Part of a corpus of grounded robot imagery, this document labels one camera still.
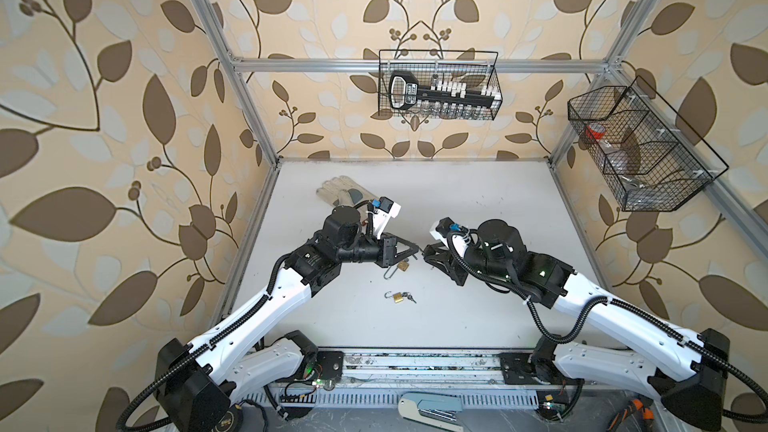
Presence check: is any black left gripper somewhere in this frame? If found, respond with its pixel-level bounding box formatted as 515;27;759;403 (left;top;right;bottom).
335;230;420;270

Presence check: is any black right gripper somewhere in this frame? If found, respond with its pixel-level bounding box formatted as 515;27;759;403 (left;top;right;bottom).
423;234;511;286

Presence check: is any brass padlock long shackle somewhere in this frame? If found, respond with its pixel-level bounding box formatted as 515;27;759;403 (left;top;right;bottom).
383;259;410;280

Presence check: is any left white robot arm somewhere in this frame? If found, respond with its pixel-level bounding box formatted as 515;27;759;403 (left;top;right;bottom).
115;197;419;431

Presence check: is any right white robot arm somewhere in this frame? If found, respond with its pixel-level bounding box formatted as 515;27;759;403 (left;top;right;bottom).
424;218;767;431

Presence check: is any brass padlock with keys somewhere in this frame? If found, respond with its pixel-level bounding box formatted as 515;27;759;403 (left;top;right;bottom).
384;291;416;304

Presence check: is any white work glove red cuff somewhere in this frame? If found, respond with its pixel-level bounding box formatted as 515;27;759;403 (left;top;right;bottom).
316;175;377;207

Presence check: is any grey blue tool on floor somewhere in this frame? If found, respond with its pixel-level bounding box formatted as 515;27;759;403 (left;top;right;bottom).
397;392;465;432

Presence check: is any black socket set holder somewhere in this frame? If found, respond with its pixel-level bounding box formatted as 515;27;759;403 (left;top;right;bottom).
383;70;503;114

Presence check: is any red capped item in basket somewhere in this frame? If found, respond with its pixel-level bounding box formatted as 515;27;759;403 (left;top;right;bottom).
584;122;607;143

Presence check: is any round tape measure on floor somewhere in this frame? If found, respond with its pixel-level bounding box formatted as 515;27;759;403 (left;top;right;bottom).
212;405;244;432

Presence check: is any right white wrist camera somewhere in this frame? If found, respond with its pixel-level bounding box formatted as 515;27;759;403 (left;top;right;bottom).
430;217;471;257

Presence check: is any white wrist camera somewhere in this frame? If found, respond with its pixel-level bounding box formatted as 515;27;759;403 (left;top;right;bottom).
367;196;401;240
430;217;471;257

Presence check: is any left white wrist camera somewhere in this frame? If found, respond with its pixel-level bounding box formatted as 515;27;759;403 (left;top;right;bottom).
367;196;401;240

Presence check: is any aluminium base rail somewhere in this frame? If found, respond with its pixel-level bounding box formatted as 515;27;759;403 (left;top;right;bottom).
269;347;577;410

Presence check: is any black wire basket back wall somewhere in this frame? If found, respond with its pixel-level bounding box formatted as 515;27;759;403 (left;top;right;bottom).
378;48;503;121

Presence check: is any black wire basket wall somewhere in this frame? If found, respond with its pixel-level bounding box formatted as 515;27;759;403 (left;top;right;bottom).
378;48;503;121
567;76;729;212

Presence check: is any black wire basket right wall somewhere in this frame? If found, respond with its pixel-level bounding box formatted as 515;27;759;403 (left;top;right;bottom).
567;76;729;212

